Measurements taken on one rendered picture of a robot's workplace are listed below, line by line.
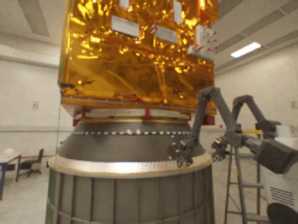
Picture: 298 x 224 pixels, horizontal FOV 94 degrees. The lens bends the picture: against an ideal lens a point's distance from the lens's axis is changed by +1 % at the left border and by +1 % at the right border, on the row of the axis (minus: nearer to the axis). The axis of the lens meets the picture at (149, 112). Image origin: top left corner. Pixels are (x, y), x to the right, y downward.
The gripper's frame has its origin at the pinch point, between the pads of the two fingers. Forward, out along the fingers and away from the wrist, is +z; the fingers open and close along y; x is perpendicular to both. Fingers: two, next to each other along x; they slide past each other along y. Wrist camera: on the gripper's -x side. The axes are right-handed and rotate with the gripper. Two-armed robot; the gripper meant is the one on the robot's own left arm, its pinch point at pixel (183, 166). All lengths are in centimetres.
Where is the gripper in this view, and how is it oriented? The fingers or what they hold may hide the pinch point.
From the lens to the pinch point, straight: 130.1
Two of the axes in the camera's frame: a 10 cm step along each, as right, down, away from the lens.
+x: 4.2, 3.9, -8.2
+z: -2.4, 9.2, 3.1
